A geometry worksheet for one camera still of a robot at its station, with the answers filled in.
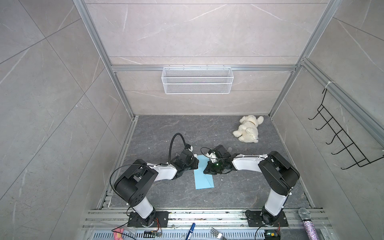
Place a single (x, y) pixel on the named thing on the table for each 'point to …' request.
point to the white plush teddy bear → (248, 131)
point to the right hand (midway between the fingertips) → (204, 171)
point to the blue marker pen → (190, 231)
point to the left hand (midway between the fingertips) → (198, 158)
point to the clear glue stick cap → (230, 149)
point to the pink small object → (117, 233)
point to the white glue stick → (212, 155)
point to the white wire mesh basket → (197, 80)
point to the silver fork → (217, 233)
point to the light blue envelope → (203, 180)
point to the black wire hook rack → (359, 158)
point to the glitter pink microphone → (305, 215)
